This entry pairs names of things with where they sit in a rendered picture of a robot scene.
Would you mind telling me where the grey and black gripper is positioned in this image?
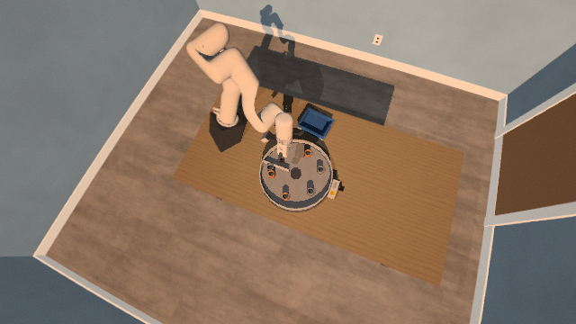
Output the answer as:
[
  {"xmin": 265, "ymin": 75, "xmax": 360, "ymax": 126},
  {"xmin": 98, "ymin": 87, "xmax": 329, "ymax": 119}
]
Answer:
[{"xmin": 277, "ymin": 140, "xmax": 293, "ymax": 164}]

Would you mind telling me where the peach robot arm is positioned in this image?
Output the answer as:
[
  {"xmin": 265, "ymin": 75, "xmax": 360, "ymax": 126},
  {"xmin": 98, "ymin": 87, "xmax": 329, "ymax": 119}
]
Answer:
[{"xmin": 186, "ymin": 22, "xmax": 293, "ymax": 145}]

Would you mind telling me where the blue crate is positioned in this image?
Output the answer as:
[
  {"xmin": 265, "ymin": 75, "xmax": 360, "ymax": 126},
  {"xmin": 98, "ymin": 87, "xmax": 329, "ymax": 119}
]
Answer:
[{"xmin": 298, "ymin": 108, "xmax": 334, "ymax": 141}]

